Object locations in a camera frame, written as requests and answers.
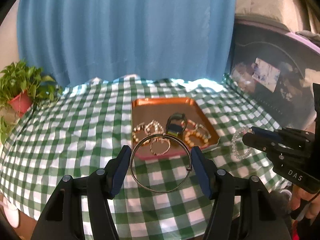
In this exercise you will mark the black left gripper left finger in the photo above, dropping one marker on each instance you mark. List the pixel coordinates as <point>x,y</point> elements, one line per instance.
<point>103,185</point>

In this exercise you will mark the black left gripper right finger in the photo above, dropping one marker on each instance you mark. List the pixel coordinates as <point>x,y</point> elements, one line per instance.
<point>217,185</point>

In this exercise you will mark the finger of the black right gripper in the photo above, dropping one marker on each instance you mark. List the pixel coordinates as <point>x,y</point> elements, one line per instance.
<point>267,141</point>

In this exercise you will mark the silver bangle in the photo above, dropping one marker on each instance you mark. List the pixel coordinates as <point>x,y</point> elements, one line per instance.
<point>162,136</point>

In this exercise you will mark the person's right hand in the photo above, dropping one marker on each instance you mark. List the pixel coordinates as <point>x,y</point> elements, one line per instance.
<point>304,204</point>

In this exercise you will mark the black green smart watch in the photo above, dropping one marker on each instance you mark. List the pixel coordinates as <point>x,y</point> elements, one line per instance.
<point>176,124</point>

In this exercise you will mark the copper tray with pink rim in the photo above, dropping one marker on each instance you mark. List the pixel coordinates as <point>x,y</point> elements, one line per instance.
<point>150,115</point>

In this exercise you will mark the dark bag with label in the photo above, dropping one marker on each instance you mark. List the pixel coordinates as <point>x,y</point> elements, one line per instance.
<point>275,58</point>

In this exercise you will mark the red flower pot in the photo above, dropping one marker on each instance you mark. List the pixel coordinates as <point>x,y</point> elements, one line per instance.
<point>21,103</point>

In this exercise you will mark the green potted plant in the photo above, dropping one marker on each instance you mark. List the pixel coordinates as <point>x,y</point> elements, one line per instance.
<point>17,77</point>

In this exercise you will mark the blue curtain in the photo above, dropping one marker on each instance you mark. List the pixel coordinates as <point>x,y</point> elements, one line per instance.
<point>76,40</point>

